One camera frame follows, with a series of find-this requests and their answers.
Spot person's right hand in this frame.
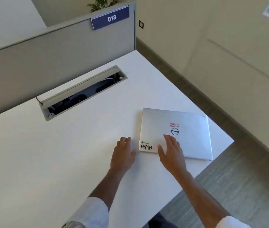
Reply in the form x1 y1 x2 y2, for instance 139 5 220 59
157 134 187 176

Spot person's dark trousers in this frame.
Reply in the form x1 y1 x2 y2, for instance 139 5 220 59
147 212 180 228

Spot green potted plant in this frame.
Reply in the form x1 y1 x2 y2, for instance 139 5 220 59
87 0 120 13

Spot white table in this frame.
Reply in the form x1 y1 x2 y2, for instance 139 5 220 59
0 49 235 228

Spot person's left forearm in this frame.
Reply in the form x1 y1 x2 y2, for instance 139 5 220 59
62 168 128 228

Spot silver laptop with stickers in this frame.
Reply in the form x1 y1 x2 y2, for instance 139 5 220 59
138 108 213 161

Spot grey desk divider panel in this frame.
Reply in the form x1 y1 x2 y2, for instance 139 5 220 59
0 0 137 125

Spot person's right forearm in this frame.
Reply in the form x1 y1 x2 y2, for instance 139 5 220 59
168 169 252 228

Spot blue number sign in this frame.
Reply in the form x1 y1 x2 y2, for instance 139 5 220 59
90 5 130 31

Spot person's left hand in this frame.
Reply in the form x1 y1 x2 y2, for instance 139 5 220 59
110 137 137 174

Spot grey cable tray with flap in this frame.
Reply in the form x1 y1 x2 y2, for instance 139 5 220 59
36 65 128 122

